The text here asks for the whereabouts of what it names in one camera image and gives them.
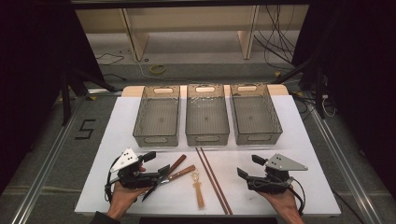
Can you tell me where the white floor cable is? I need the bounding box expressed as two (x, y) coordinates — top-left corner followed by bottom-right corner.
(134, 58), (177, 82)

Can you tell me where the grey translucent plastic bin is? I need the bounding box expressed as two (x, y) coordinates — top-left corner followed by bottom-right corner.
(133, 85), (181, 147)
(229, 83), (284, 147)
(185, 83), (231, 147)

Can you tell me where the right hand-held gripper cable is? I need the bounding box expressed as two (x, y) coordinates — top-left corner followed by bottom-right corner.
(290, 176), (307, 217)

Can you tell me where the black metal stand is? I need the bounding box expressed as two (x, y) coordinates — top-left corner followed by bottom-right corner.
(60, 66), (117, 126)
(272, 57), (329, 119)

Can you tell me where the hand-held gripper cable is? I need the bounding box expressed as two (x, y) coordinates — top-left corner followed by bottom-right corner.
(105, 157), (121, 203)
(290, 176), (307, 217)

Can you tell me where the bundle of black cables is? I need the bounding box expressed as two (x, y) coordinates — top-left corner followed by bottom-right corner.
(253, 4), (297, 69)

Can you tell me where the small light wooden handled utensil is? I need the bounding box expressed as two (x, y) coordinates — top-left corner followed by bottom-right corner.
(191, 170), (206, 210)

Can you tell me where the aluminium floor rail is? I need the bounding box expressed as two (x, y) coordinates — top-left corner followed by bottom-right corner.
(306, 92), (385, 224)
(10, 95), (86, 224)

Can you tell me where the left hand-held gripper cable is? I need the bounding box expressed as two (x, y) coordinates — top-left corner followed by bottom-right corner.
(105, 157), (121, 203)

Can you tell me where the light wooden furniture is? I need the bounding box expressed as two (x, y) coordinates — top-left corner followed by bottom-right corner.
(75, 4), (310, 62)

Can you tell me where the person's right hand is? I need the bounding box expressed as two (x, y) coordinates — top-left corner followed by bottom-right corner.
(258, 186), (304, 223)

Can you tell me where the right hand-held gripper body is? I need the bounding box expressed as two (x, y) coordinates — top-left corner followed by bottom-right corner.
(247, 153), (309, 195)

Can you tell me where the dark wooden handled knife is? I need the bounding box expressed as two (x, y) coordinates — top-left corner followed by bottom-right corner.
(142, 154), (188, 203)

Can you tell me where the person's left hand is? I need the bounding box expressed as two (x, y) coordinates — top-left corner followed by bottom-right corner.
(106, 181), (150, 218)

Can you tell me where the brown wooden handled fork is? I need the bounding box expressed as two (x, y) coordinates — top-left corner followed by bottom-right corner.
(160, 164), (197, 185)

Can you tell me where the thin black floor cable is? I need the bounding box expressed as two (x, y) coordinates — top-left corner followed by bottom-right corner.
(95, 52), (125, 66)

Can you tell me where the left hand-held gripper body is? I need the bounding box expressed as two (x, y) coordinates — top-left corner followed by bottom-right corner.
(110, 147), (162, 189)

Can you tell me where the dark curtain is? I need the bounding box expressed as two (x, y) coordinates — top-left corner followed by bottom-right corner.
(0, 0), (106, 194)
(291, 0), (396, 200)

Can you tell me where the yellow tape roll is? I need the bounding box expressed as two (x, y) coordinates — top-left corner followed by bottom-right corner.
(149, 63), (167, 76)

